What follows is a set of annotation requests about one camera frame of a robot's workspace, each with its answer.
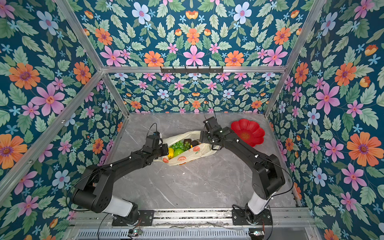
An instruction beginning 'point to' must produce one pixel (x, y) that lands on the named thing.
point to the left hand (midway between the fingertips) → (170, 144)
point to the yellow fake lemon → (170, 153)
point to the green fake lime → (177, 151)
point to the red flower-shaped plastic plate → (248, 131)
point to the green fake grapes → (181, 145)
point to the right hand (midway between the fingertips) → (206, 137)
